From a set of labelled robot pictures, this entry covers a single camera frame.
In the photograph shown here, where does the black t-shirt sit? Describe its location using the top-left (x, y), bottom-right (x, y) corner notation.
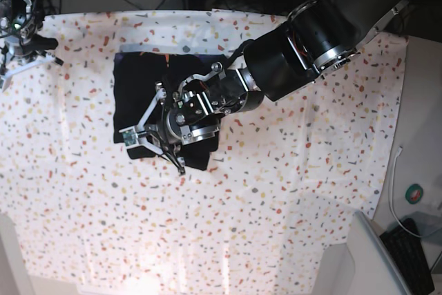
top-left (113, 53), bottom-right (227, 171)

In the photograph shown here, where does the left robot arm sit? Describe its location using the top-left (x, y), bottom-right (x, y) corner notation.
top-left (113, 0), bottom-right (406, 174)

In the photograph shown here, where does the terrazzo pattern table cloth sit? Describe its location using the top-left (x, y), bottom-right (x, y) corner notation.
top-left (1, 10), bottom-right (408, 294)

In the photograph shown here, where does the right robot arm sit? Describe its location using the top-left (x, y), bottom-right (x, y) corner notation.
top-left (1, 0), bottom-right (64, 92)

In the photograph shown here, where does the green tape roll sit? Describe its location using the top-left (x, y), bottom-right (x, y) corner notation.
top-left (405, 184), bottom-right (423, 204)

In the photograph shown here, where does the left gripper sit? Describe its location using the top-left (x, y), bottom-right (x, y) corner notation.
top-left (119, 82), bottom-right (185, 175)

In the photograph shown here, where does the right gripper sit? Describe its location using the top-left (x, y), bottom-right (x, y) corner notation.
top-left (1, 51), bottom-right (63, 92)

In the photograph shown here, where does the white cable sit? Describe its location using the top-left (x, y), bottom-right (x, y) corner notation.
top-left (388, 145), bottom-right (424, 239)

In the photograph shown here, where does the black keyboard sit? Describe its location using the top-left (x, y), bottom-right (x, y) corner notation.
top-left (380, 226), bottom-right (435, 295)

